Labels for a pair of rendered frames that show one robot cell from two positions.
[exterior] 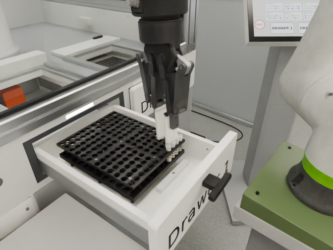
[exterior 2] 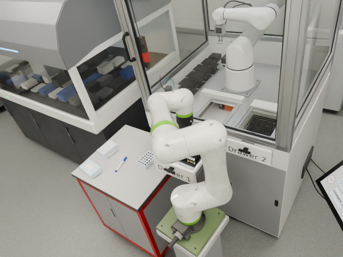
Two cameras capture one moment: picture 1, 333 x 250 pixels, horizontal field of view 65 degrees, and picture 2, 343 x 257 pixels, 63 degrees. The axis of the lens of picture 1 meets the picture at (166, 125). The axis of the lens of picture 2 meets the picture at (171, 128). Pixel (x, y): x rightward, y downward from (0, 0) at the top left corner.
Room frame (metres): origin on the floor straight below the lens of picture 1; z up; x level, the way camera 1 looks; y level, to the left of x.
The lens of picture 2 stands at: (0.53, -1.19, 2.10)
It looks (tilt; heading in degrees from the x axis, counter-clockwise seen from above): 39 degrees down; 97
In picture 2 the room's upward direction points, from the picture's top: 13 degrees counter-clockwise
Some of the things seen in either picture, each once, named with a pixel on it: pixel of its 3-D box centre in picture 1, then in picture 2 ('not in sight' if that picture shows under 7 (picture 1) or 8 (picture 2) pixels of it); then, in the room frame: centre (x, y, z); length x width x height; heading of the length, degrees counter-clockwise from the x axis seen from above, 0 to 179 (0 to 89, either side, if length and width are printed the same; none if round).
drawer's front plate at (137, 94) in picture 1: (161, 89); (247, 151); (0.79, 0.02, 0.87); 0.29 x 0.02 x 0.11; 145
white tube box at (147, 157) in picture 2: not in sight; (147, 159); (0.15, 0.15, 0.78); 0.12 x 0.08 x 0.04; 51
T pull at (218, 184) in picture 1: (214, 183); (170, 169); (0.33, -0.09, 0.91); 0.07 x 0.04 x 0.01; 145
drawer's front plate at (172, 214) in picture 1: (199, 189); (174, 170); (0.35, -0.06, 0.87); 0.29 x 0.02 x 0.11; 145
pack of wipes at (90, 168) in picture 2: not in sight; (90, 168); (-0.24, 0.13, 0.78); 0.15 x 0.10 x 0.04; 136
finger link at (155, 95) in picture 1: (157, 80); not in sight; (0.46, 0.02, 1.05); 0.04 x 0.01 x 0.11; 132
